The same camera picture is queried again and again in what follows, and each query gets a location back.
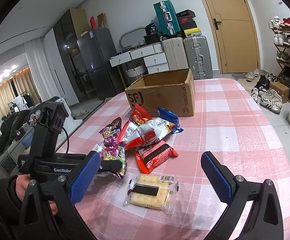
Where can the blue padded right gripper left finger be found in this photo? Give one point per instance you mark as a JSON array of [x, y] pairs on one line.
[[57, 184]]

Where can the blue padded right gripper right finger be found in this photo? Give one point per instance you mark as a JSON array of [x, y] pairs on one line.
[[264, 220]]

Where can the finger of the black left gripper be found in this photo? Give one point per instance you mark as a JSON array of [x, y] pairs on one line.
[[113, 166]]

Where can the dark red snack packet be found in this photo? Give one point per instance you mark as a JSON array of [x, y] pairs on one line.
[[151, 156]]

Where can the person's left hand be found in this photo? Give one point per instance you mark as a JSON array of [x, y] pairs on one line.
[[22, 182]]

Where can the purple grape candy bag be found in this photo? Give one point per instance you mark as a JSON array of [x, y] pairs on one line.
[[110, 134]]

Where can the red white striped snack bag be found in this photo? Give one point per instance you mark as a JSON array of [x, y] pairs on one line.
[[127, 130]]

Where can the clear cracker packet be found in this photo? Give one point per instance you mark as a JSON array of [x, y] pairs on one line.
[[152, 192]]

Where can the red orange chips bag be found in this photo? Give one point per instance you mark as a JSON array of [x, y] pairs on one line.
[[139, 115]]

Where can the blue snack packet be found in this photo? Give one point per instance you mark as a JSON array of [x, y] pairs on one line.
[[170, 117]]

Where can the brown SF cardboard box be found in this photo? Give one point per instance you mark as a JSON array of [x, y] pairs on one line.
[[172, 90]]

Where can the woven laundry basket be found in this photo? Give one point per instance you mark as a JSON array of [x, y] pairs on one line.
[[135, 73]]

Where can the pink plaid tablecloth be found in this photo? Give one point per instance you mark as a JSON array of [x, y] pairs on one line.
[[226, 122]]

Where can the white curtain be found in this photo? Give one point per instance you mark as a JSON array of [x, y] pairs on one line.
[[40, 70]]

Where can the white drawer desk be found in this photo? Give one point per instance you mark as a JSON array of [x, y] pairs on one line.
[[153, 56]]

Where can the dark grey refrigerator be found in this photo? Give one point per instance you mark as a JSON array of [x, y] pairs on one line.
[[96, 48]]

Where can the white grey sneakers pair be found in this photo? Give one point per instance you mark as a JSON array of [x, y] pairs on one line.
[[271, 100]]

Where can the oval framed mirror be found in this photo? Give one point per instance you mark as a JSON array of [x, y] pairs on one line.
[[132, 39]]

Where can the beige suitcase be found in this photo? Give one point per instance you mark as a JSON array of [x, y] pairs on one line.
[[175, 53]]

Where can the small cardboard box on floor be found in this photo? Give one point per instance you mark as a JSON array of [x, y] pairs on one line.
[[281, 89]]

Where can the black glass cabinet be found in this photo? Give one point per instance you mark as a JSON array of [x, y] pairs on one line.
[[71, 57]]

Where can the silver grey suitcase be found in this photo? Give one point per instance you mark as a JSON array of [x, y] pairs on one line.
[[198, 57]]

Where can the teal suitcase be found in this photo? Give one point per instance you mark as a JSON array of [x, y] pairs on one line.
[[167, 18]]

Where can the stack of shoe boxes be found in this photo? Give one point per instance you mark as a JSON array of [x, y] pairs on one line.
[[186, 20]]

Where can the wooden door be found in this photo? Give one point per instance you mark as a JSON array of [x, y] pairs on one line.
[[234, 35]]

